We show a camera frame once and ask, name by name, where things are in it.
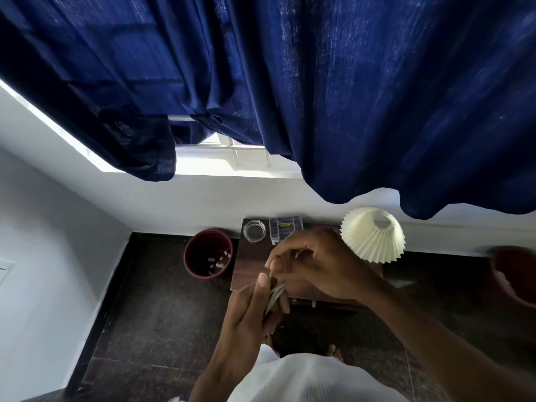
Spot person's right hand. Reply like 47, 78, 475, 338
265, 228, 380, 302

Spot person's left hand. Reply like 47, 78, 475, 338
219, 272, 292, 361

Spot pale grey strip bundle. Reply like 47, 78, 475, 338
263, 280, 288, 318

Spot person's right forearm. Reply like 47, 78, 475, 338
356, 278, 536, 402

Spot person's left forearm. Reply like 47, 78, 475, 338
188, 347, 269, 402

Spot small dark wooden table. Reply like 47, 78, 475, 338
230, 217, 387, 307

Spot clear plastic compartment box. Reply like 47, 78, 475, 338
268, 216, 304, 247

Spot clear glass ashtray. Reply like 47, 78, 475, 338
242, 219, 267, 243

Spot white paper scraps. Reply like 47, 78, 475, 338
207, 248, 232, 276

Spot dark red round bin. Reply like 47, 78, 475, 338
183, 229, 234, 280

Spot cream pleated lamp shade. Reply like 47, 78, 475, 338
339, 207, 406, 264

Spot person's white garment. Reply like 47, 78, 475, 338
226, 344, 412, 402

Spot dark blue curtain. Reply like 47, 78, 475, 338
167, 0, 536, 221
0, 0, 235, 183

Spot dark red round pot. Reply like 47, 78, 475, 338
489, 245, 536, 309

